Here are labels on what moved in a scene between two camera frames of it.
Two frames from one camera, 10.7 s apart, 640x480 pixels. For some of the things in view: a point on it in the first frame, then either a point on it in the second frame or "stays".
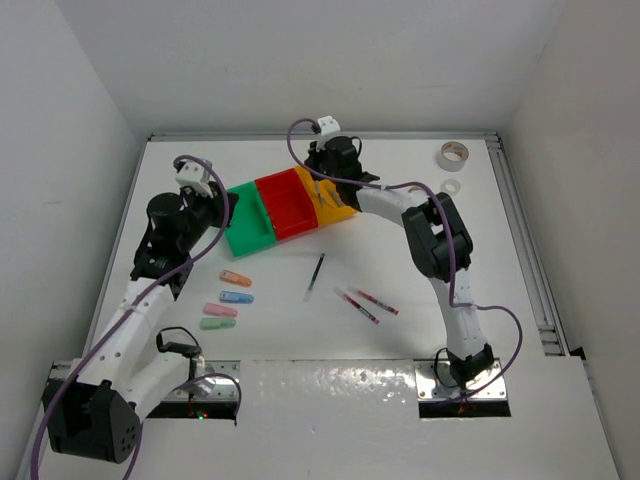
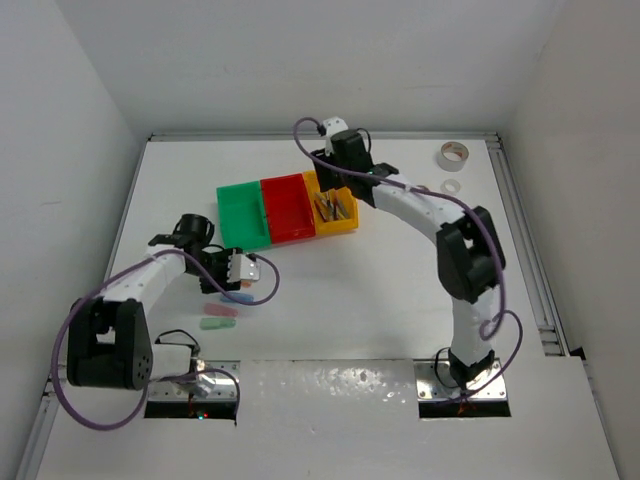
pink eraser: x=219 y=310 stays
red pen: x=357 y=305 -> x=319 y=210
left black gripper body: x=219 y=214 -> x=217 y=265
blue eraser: x=235 y=297 stays
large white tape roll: x=453 y=156 stays
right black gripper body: x=321 y=161 stays
